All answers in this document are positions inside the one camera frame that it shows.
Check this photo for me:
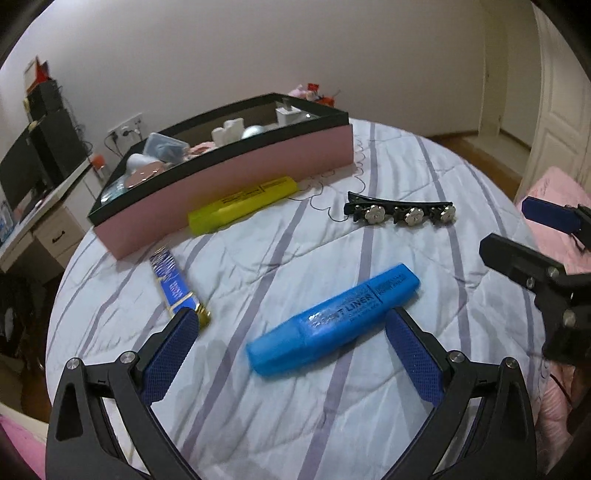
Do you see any white striped blanket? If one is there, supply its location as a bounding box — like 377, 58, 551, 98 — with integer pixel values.
46, 117, 548, 480

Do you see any white figurine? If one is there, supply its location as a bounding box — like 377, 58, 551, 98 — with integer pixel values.
212, 119, 244, 146

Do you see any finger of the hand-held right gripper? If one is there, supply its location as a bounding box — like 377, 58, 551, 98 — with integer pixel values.
522, 196, 591, 252
479, 233, 591, 365

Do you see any blue tube gold cap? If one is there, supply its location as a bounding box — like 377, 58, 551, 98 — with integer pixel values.
150, 247, 212, 329

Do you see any white round container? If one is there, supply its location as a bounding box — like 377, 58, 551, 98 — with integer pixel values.
124, 154, 158, 174

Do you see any pink bedding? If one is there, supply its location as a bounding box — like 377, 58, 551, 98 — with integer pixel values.
0, 415, 47, 480

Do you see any pink blanket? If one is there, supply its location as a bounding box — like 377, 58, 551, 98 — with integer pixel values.
512, 166, 591, 462

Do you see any rose gold round compact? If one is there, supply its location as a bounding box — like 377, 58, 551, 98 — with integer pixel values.
127, 166, 167, 188

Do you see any pink storage box black rim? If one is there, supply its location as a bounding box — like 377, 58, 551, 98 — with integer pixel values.
88, 92, 355, 259

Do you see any yellow highlighter pen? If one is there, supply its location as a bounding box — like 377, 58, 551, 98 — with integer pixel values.
188, 175, 298, 236

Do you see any black flower hair clip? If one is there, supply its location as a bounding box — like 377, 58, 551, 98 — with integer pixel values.
343, 191, 457, 228

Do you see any white desk with drawers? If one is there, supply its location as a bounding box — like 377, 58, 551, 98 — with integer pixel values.
0, 157, 98, 287

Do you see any black computer monitor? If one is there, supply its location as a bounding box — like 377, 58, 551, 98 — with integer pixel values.
0, 131, 49, 215

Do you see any pink plush toy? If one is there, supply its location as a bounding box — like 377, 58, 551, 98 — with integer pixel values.
288, 83, 340, 104

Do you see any white door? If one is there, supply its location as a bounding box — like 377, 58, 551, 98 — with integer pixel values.
480, 4, 591, 195

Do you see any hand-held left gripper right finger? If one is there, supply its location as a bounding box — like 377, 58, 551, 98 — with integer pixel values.
384, 307, 539, 480

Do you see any black computer tower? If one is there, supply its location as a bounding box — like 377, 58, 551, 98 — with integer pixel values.
28, 108, 88, 185

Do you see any clear plastic bag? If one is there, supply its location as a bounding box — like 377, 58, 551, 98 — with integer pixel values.
143, 133, 190, 162

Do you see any red and white carton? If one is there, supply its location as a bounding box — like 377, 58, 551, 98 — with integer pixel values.
23, 55, 51, 93

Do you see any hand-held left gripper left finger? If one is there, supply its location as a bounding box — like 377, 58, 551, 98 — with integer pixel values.
45, 307, 201, 480

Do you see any wall power outlet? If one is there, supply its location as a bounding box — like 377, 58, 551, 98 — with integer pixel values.
108, 114, 144, 139

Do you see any blue highlighter pen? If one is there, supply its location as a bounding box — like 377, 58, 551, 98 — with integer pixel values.
245, 263, 422, 377

